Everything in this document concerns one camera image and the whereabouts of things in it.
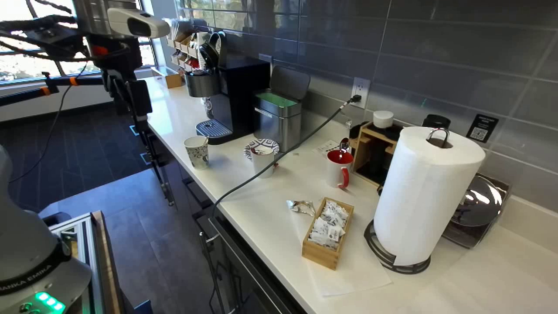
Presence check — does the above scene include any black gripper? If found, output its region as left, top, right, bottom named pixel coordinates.
left=87, top=35, right=152, bottom=115

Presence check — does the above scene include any clear sauce packet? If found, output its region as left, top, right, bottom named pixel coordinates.
left=286, top=201, right=316, bottom=217

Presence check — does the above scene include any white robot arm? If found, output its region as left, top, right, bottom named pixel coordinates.
left=0, top=35, right=152, bottom=314

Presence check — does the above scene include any blue and white plate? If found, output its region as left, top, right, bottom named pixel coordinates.
left=246, top=138, right=279, bottom=161

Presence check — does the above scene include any black coffee machine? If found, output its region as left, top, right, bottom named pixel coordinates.
left=187, top=56, right=270, bottom=145

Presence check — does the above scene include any patterned paper cup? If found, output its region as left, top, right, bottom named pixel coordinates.
left=185, top=136, right=209, bottom=168

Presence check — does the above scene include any white mug red interior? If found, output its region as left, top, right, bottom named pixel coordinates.
left=326, top=150, right=352, bottom=190

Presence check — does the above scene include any wooden box of packets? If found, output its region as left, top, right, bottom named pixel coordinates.
left=302, top=197, right=354, bottom=269

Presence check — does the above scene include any wooden condiment rack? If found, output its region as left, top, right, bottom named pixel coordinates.
left=352, top=122, right=401, bottom=185

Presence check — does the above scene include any small white jar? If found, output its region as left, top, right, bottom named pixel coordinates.
left=373, top=110, right=394, bottom=129

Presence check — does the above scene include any white paper towel roll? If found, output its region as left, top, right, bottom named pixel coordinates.
left=373, top=128, right=485, bottom=267

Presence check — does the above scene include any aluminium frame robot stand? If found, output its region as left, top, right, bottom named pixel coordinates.
left=38, top=211, right=124, bottom=314

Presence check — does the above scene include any black power cable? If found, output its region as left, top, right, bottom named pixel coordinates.
left=211, top=94, right=363, bottom=210

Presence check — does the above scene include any white wall outlet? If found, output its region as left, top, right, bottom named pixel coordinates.
left=350, top=77, right=370, bottom=108

